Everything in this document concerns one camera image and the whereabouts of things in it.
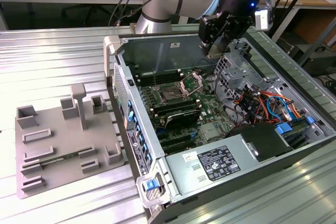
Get black box under desk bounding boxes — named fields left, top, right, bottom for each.
left=299, top=42, right=336, bottom=78

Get black RAM slot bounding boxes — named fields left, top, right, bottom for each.
left=135, top=70, right=182, bottom=80
left=153, top=103, right=202, bottom=117
left=151, top=98, right=197, bottom=111
left=138, top=76, right=184, bottom=86

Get metal socket cover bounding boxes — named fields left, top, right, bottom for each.
left=178, top=73, right=204, bottom=96

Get orange wire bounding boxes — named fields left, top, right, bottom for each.
left=259, top=91, right=308, bottom=119

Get blue case handle latch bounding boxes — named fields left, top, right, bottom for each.
left=145, top=179, right=159, bottom=191

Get blue wire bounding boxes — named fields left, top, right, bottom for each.
left=266, top=95, right=291, bottom=123

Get silver chipset heat sink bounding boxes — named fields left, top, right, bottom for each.
left=201, top=124, right=221, bottom=140

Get brown cardboard box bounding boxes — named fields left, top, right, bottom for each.
left=291, top=15, right=336, bottom=45

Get black expansion card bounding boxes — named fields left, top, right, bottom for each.
left=164, top=111, right=200, bottom=130

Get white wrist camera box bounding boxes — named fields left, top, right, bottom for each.
left=254, top=0, right=276, bottom=32

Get grey plastic parts rack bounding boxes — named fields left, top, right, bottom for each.
left=15, top=83, right=129, bottom=199

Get black plastic shroud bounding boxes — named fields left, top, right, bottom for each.
left=225, top=123, right=293, bottom=163

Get perforated metal drive cage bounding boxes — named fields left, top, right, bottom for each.
left=214, top=52, right=263, bottom=104

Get CPU socket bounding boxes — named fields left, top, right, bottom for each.
left=157, top=84, right=184, bottom=104

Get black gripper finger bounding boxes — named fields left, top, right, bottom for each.
left=222, top=17, right=255, bottom=52
left=198, top=15, right=224, bottom=56

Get large blue drive latch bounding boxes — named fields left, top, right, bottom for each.
left=276, top=122, right=292, bottom=136

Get open grey PC case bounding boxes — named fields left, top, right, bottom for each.
left=103, top=30, right=336, bottom=224

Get silver power supply unit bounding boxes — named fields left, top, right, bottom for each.
left=164, top=134, right=260, bottom=196

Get black expansion slot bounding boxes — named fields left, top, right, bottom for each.
left=161, top=141, right=196, bottom=155
left=159, top=134, right=191, bottom=147

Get square silver CPU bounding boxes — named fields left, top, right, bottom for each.
left=206, top=37, right=229, bottom=59

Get red wire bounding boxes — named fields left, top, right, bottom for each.
left=258, top=94, right=266, bottom=120

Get green motherboard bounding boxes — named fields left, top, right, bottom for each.
left=131, top=65, right=238, bottom=156

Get green RAM stick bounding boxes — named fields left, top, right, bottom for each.
left=39, top=152, right=82, bottom=167

